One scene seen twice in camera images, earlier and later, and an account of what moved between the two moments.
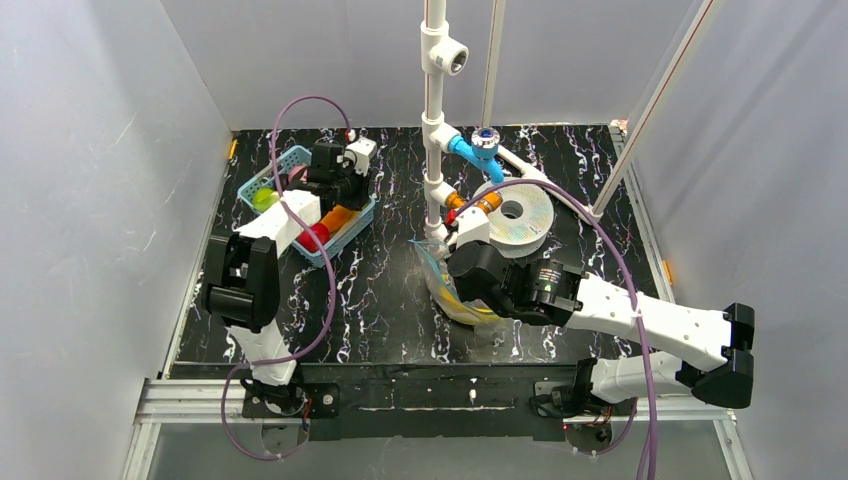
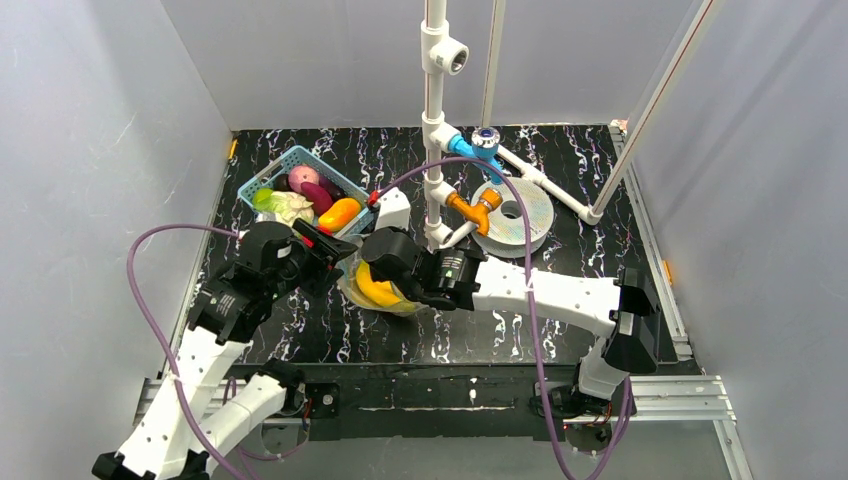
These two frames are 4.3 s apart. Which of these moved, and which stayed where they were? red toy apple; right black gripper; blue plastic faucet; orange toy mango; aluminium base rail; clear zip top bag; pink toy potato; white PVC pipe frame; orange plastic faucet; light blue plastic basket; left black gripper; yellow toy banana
Moved: left black gripper; clear zip top bag; right black gripper; yellow toy banana
Stayed: light blue plastic basket; white PVC pipe frame; orange toy mango; aluminium base rail; pink toy potato; red toy apple; blue plastic faucet; orange plastic faucet
